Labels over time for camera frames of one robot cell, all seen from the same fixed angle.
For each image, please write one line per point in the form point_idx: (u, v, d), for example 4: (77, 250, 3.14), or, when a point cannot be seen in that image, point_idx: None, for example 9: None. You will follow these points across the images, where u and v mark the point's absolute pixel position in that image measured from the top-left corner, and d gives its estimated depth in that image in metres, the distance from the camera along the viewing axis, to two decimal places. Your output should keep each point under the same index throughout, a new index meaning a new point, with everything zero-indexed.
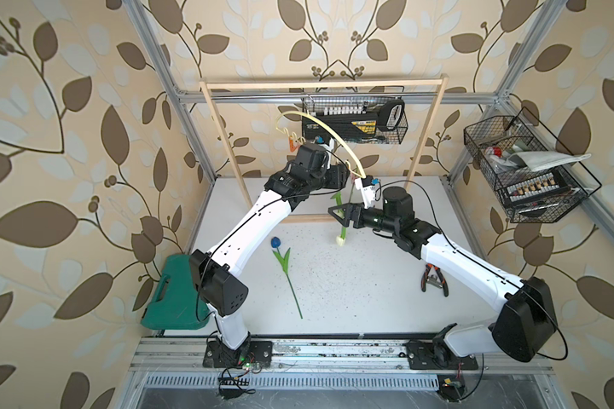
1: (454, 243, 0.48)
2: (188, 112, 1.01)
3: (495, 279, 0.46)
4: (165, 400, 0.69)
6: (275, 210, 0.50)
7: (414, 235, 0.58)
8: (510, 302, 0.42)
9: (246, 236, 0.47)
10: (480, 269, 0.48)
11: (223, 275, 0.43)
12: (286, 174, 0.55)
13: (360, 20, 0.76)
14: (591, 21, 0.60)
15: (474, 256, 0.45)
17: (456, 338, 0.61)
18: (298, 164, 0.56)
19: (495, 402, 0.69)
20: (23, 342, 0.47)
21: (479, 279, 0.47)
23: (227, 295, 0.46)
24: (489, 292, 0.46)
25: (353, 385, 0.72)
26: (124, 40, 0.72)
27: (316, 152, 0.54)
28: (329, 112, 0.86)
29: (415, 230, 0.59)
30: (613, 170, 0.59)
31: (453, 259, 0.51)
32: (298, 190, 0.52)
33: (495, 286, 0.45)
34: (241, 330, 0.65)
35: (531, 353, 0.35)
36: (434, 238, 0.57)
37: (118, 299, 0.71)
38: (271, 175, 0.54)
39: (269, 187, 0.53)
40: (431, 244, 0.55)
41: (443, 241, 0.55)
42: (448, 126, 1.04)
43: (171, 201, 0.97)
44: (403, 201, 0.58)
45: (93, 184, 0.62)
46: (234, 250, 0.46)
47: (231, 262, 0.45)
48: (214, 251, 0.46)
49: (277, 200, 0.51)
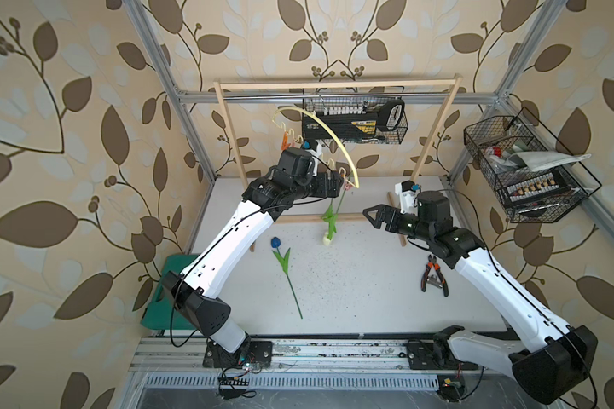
1: (498, 265, 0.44)
2: (188, 112, 1.01)
3: (539, 318, 0.42)
4: (165, 400, 0.69)
6: (252, 223, 0.46)
7: (453, 243, 0.53)
8: (551, 347, 0.39)
9: (222, 256, 0.43)
10: (524, 303, 0.44)
11: (197, 301, 0.40)
12: (267, 181, 0.50)
13: (360, 20, 0.76)
14: (591, 21, 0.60)
15: (516, 285, 0.46)
17: (460, 344, 0.61)
18: (281, 169, 0.51)
19: (496, 402, 0.69)
20: (23, 342, 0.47)
21: (519, 312, 0.43)
23: (204, 319, 0.43)
24: (526, 327, 0.42)
25: (353, 385, 0.72)
26: (124, 40, 0.72)
27: (301, 158, 0.50)
28: (329, 112, 0.86)
29: (456, 239, 0.54)
30: (613, 170, 0.59)
31: (494, 282, 0.47)
32: (280, 198, 0.48)
33: (535, 325, 0.41)
34: (236, 336, 0.64)
35: (553, 397, 0.40)
36: (477, 252, 0.51)
37: (118, 299, 0.71)
38: (250, 185, 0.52)
39: (248, 197, 0.48)
40: (472, 259, 0.50)
41: (486, 259, 0.50)
42: (448, 126, 1.04)
43: (171, 201, 0.97)
44: (439, 204, 0.55)
45: (93, 184, 0.62)
46: (207, 272, 0.42)
47: (203, 286, 0.41)
48: (188, 273, 0.42)
49: (256, 211, 0.46)
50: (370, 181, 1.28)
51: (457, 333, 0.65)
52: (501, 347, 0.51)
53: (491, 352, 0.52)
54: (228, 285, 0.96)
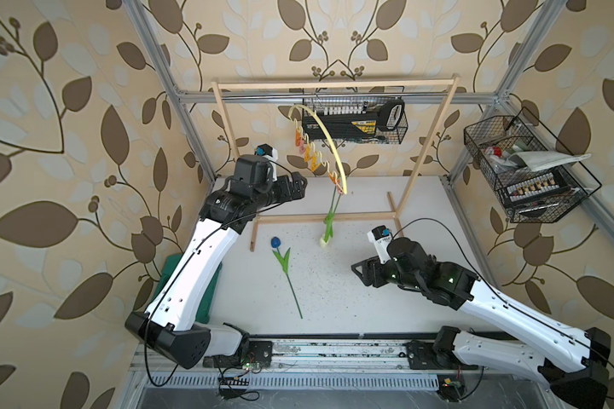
1: (501, 295, 0.48)
2: (188, 112, 1.01)
3: (564, 339, 0.42)
4: (165, 400, 0.69)
6: (215, 243, 0.43)
7: (448, 287, 0.49)
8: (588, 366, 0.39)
9: (186, 284, 0.40)
10: (545, 328, 0.43)
11: (169, 338, 0.37)
12: (226, 193, 0.47)
13: (360, 20, 0.76)
14: (591, 21, 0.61)
15: (526, 311, 0.45)
17: (471, 353, 0.60)
18: (239, 178, 0.48)
19: (496, 402, 0.69)
20: (23, 342, 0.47)
21: (544, 338, 0.42)
23: (182, 351, 0.41)
24: (558, 354, 0.42)
25: (353, 385, 0.72)
26: (124, 40, 0.72)
27: (257, 164, 0.48)
28: (329, 112, 0.86)
29: (450, 279, 0.50)
30: (613, 170, 0.59)
31: (507, 315, 0.45)
32: (240, 210, 0.45)
33: (566, 349, 0.41)
34: (234, 342, 0.64)
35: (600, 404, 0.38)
36: (477, 290, 0.48)
37: (118, 298, 0.71)
38: (207, 200, 0.46)
39: (206, 214, 0.45)
40: (476, 300, 0.47)
41: (488, 293, 0.48)
42: (448, 126, 1.04)
43: (171, 201, 0.97)
44: (414, 251, 0.52)
45: (93, 184, 0.62)
46: (174, 304, 0.39)
47: (173, 321, 0.39)
48: (153, 311, 0.39)
49: (217, 228, 0.43)
50: (370, 181, 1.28)
51: (461, 337, 0.64)
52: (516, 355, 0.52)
53: (511, 364, 0.52)
54: (228, 285, 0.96)
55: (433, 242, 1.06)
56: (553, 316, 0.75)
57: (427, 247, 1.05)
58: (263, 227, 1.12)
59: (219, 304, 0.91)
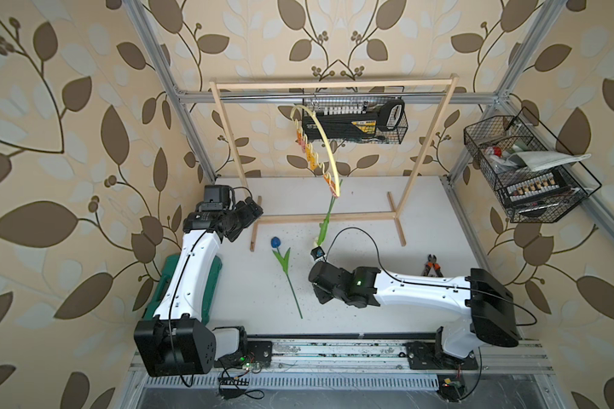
1: (398, 277, 0.53)
2: (188, 112, 1.01)
3: (449, 292, 0.46)
4: (165, 400, 0.69)
6: (206, 244, 0.50)
7: (360, 290, 0.55)
8: (475, 308, 0.42)
9: (189, 279, 0.44)
10: (434, 289, 0.48)
11: (188, 326, 0.39)
12: (202, 213, 0.54)
13: (360, 20, 0.76)
14: (591, 21, 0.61)
15: (416, 282, 0.50)
17: (454, 344, 0.60)
18: (209, 200, 0.59)
19: (495, 401, 0.69)
20: (22, 342, 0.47)
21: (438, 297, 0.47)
23: (199, 344, 0.42)
24: (450, 305, 0.46)
25: (353, 385, 0.72)
26: (124, 40, 0.72)
27: (223, 186, 0.60)
28: (329, 112, 0.86)
29: (359, 283, 0.56)
30: (613, 170, 0.59)
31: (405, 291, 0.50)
32: (219, 221, 0.54)
33: (452, 300, 0.45)
34: (234, 340, 0.65)
35: (513, 336, 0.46)
36: (380, 283, 0.54)
37: (118, 298, 0.71)
38: (187, 217, 0.53)
39: (189, 228, 0.51)
40: (379, 290, 0.53)
41: (388, 280, 0.53)
42: (448, 126, 1.04)
43: (171, 201, 0.97)
44: (323, 273, 0.58)
45: (93, 184, 0.62)
46: (183, 299, 0.42)
47: (188, 311, 0.42)
48: (163, 311, 0.41)
49: (204, 233, 0.51)
50: (371, 181, 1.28)
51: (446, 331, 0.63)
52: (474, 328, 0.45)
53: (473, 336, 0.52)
54: (228, 285, 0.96)
55: (433, 242, 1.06)
56: (553, 317, 0.75)
57: (428, 248, 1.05)
58: (263, 227, 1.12)
59: (219, 304, 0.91)
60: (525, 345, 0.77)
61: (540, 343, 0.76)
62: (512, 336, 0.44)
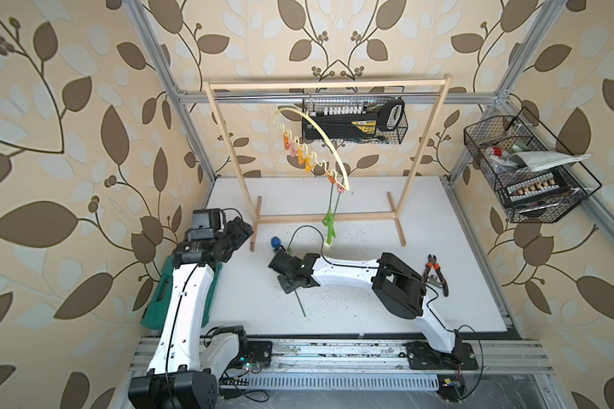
1: (330, 260, 0.64)
2: (188, 112, 1.01)
3: (362, 271, 0.56)
4: None
6: (199, 281, 0.47)
7: (304, 271, 0.66)
8: (376, 282, 0.52)
9: (183, 324, 0.42)
10: (353, 267, 0.58)
11: (187, 377, 0.37)
12: (191, 242, 0.51)
13: (360, 20, 0.76)
14: (591, 22, 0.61)
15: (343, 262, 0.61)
17: (437, 340, 0.62)
18: (198, 227, 0.55)
19: (495, 402, 0.69)
20: (23, 342, 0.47)
21: (355, 275, 0.57)
23: (200, 395, 0.41)
24: (362, 282, 0.56)
25: (353, 385, 0.72)
26: (124, 40, 0.72)
27: (211, 209, 0.57)
28: (329, 112, 0.86)
29: (304, 265, 0.67)
30: (613, 170, 0.59)
31: (333, 271, 0.61)
32: (211, 250, 0.51)
33: (365, 277, 0.55)
34: (233, 346, 0.64)
35: (413, 308, 0.54)
36: (316, 264, 0.65)
37: (118, 299, 0.71)
38: (175, 250, 0.50)
39: (179, 261, 0.48)
40: (315, 271, 0.64)
41: (322, 262, 0.65)
42: (448, 126, 1.04)
43: (171, 201, 0.97)
44: (278, 257, 0.72)
45: (93, 184, 0.62)
46: (179, 348, 0.40)
47: (184, 361, 0.39)
48: (157, 364, 0.38)
49: (195, 268, 0.48)
50: (371, 181, 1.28)
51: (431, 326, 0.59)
52: (434, 316, 0.61)
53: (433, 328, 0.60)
54: (227, 285, 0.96)
55: (433, 242, 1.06)
56: (553, 317, 0.75)
57: (428, 247, 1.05)
58: (263, 227, 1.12)
59: (218, 304, 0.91)
60: (526, 344, 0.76)
61: (541, 343, 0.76)
62: (410, 307, 0.53)
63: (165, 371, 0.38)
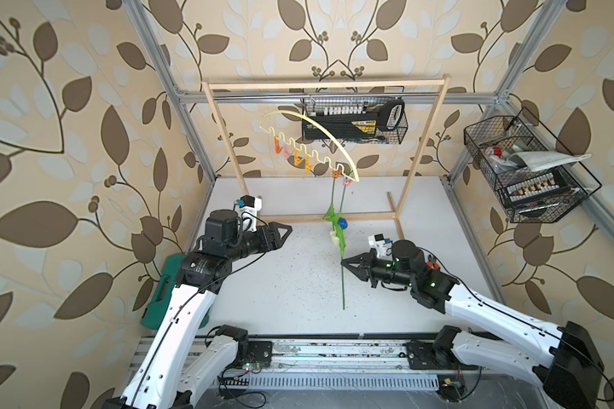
1: (477, 295, 0.53)
2: (188, 112, 1.01)
3: (533, 331, 0.45)
4: None
6: (193, 310, 0.43)
7: (434, 292, 0.56)
8: (557, 358, 0.40)
9: (165, 357, 0.40)
10: (515, 322, 0.47)
11: None
12: (199, 257, 0.48)
13: (360, 20, 0.76)
14: (591, 21, 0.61)
15: (500, 308, 0.49)
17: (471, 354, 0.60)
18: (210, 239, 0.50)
19: (495, 401, 0.69)
20: (23, 342, 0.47)
21: (518, 332, 0.45)
23: None
24: (530, 346, 0.44)
25: (353, 385, 0.72)
26: (124, 40, 0.72)
27: (227, 223, 0.50)
28: (330, 112, 0.86)
29: (433, 285, 0.57)
30: (613, 170, 0.59)
31: (479, 312, 0.50)
32: (217, 271, 0.47)
33: (534, 340, 0.44)
34: (226, 355, 0.62)
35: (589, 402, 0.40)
36: (455, 292, 0.54)
37: (118, 299, 0.71)
38: (181, 266, 0.46)
39: (182, 279, 0.45)
40: (454, 300, 0.53)
41: (466, 294, 0.53)
42: (448, 126, 1.04)
43: (171, 201, 0.97)
44: (415, 258, 0.56)
45: (93, 184, 0.62)
46: (154, 382, 0.38)
47: (154, 401, 0.38)
48: (130, 393, 0.37)
49: (194, 295, 0.44)
50: (371, 181, 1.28)
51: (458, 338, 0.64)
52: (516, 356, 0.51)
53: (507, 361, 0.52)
54: (227, 285, 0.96)
55: (433, 242, 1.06)
56: (554, 316, 0.74)
57: (428, 247, 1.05)
58: None
59: (218, 304, 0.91)
60: None
61: None
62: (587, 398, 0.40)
63: (132, 406, 0.36)
